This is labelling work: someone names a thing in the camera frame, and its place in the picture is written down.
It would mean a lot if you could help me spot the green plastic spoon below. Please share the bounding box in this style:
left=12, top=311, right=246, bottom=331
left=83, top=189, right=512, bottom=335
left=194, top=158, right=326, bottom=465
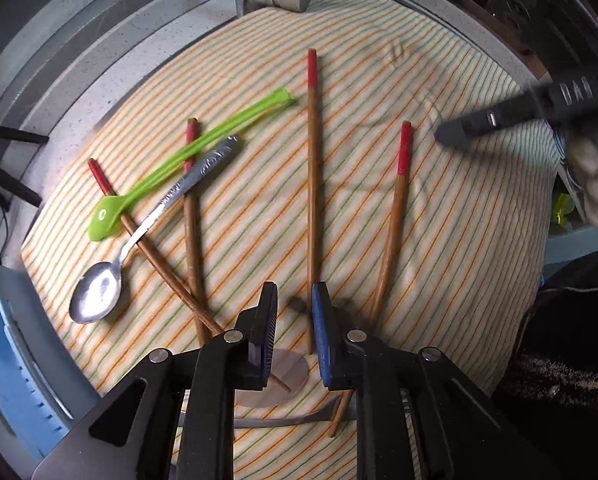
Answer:
left=88, top=87, right=297, bottom=242

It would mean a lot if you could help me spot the metal spoon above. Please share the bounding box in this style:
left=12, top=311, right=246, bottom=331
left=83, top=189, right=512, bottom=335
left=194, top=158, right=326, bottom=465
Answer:
left=69, top=134, right=242, bottom=324

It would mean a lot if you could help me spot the yellow striped cloth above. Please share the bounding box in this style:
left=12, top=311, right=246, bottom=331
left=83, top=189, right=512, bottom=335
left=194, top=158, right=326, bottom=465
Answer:
left=22, top=0, right=562, bottom=480

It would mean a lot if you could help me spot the red-tipped wooden chopstick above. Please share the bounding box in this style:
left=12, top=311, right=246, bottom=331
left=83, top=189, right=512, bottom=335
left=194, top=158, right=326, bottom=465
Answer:
left=185, top=118, right=212, bottom=347
left=306, top=48, right=322, bottom=355
left=328, top=121, right=414, bottom=437
left=88, top=158, right=292, bottom=393

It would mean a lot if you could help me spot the wooden shelf unit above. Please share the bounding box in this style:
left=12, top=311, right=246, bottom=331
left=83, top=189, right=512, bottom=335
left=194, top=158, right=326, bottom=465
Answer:
left=429, top=0, right=550, bottom=83

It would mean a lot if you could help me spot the blue plastic drainer basket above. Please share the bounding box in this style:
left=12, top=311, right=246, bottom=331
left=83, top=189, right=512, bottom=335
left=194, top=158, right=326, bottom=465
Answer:
left=0, top=205, right=102, bottom=451

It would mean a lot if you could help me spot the black tripod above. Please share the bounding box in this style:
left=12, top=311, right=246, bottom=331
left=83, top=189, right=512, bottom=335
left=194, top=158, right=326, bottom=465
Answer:
left=0, top=120, right=50, bottom=207

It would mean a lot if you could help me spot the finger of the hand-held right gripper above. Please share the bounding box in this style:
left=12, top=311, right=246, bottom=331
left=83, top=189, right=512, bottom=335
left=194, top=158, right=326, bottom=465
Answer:
left=435, top=71, right=598, bottom=148

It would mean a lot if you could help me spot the metal fork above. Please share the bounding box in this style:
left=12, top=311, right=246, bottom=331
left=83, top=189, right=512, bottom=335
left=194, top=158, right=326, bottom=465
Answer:
left=234, top=395, right=357, bottom=429

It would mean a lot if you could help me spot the person's dark clothing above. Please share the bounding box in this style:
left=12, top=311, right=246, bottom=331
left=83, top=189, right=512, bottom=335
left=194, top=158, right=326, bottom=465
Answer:
left=494, top=250, right=598, bottom=480

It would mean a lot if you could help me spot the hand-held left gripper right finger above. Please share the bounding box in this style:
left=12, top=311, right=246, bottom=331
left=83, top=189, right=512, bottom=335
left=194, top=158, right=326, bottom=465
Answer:
left=311, top=281, right=564, bottom=480

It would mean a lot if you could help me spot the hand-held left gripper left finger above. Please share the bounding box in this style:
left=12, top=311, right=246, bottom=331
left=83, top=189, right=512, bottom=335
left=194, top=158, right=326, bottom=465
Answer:
left=32, top=281, right=279, bottom=480

